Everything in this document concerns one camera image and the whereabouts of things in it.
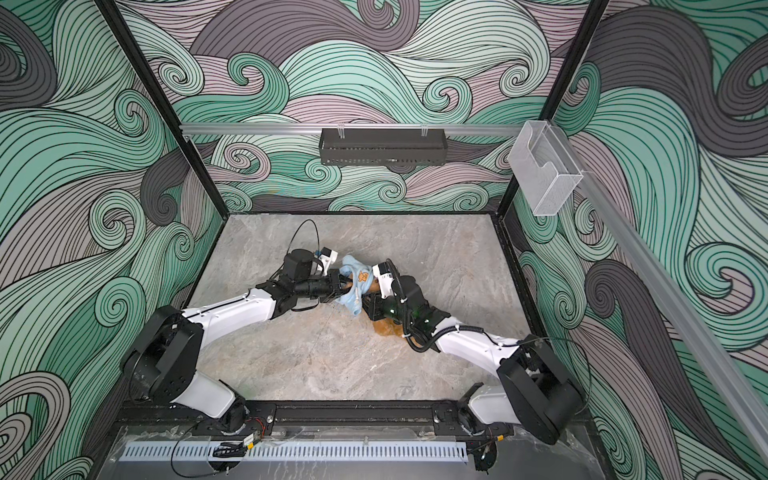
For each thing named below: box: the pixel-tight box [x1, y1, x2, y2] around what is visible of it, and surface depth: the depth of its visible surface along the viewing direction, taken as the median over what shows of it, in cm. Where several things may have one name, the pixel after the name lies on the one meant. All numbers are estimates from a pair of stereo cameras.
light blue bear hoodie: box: [337, 255, 374, 316], surface depth 81 cm
